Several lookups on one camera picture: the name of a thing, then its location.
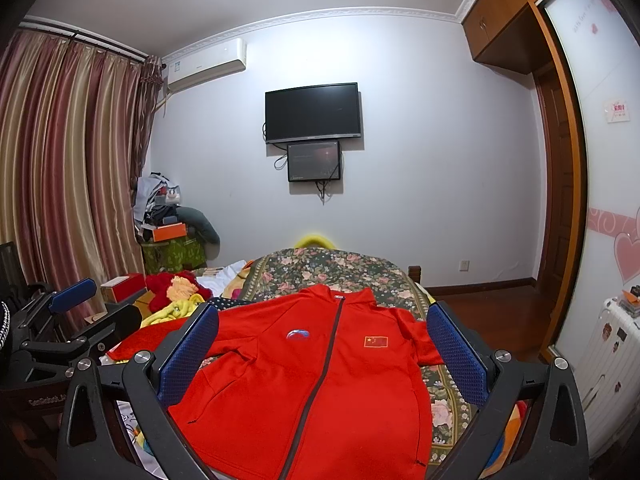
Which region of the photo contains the floral bed cover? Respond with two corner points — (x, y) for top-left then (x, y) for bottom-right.
(221, 248), (476, 472)

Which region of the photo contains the red zip jacket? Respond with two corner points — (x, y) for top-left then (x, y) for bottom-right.
(106, 284), (446, 480)

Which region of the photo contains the yellow garment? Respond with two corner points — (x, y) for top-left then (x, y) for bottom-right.
(140, 294), (205, 328)

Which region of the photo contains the small black wall monitor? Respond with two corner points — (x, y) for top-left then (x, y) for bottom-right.
(286, 141), (342, 183)

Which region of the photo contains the green patterned box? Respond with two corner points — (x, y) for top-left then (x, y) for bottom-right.
(141, 237), (206, 274)

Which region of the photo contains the white wardrobe sliding door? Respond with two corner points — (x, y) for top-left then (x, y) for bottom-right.
(544, 0), (639, 365)

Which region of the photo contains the wooden overhead cabinet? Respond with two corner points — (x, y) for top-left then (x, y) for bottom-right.
(462, 0), (551, 75)

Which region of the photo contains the striped pink gold curtain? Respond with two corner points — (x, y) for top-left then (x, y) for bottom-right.
(1, 29), (163, 289)

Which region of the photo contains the white air conditioner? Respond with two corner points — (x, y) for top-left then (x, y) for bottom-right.
(167, 38), (246, 93)

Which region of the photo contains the peach fluffy garment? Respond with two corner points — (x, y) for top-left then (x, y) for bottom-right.
(166, 275), (198, 302)

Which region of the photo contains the red fluffy garment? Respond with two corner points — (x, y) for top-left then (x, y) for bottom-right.
(145, 270), (213, 313)

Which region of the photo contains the wooden door frame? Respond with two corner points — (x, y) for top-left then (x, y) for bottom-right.
(530, 4), (587, 363)

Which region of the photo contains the yellow round object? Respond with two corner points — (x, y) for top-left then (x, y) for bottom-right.
(294, 233), (336, 250)

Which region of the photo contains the white sheet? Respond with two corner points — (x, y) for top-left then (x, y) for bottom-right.
(196, 260), (246, 297)

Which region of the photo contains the wall mounted black television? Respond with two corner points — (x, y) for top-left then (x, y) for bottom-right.
(264, 82), (362, 144)

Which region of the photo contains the navy patterned garment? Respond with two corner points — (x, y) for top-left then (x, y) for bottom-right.
(207, 297), (252, 311)

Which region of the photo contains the dark green cushion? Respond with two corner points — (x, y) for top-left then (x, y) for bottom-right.
(176, 206), (220, 246)

